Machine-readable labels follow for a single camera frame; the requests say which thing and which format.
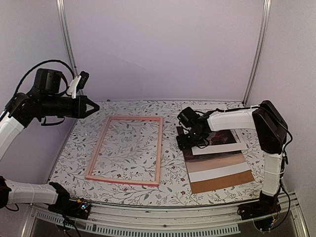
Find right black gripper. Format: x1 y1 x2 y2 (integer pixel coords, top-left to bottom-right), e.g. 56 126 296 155
175 129 204 151

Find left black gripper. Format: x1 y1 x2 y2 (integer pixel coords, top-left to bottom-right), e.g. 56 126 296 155
40 94 100 118

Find dark photo print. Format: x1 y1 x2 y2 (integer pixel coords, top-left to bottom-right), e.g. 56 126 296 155
183 129 250 183

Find white mat board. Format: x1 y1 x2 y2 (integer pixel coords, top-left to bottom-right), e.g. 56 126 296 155
181 102 245 156

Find clear acrylic sheet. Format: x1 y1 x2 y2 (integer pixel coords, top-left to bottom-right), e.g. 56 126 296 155
90 116 162 185

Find pink wooden picture frame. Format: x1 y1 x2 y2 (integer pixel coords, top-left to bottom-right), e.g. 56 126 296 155
84 116 163 188

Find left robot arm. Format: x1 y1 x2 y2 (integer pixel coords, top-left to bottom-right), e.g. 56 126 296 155
0 69 100 217

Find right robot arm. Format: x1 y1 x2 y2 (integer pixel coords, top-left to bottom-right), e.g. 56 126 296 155
176 100 292 219

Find brown backing board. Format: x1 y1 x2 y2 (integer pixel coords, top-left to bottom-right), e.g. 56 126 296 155
190 170 254 194

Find floral table mat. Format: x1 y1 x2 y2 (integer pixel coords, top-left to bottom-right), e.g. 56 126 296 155
50 101 264 206

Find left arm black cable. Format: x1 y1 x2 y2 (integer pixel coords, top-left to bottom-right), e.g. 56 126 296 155
13 58 76 99

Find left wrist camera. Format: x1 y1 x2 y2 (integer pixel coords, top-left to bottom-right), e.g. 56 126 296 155
66 71 89 99

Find front aluminium rail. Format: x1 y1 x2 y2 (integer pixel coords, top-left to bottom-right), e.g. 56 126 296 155
21 199 310 237

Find left aluminium post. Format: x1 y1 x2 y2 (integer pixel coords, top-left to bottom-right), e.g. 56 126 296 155
55 0 86 99

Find aluminium post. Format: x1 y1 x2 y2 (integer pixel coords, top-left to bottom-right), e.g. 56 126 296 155
242 0 272 105
55 0 86 99

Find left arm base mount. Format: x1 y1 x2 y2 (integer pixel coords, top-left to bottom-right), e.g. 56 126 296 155
48 198 91 220

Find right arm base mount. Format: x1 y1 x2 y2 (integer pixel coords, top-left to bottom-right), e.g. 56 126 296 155
237 201 281 232

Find right aluminium post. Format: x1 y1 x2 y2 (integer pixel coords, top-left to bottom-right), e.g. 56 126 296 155
242 0 272 105

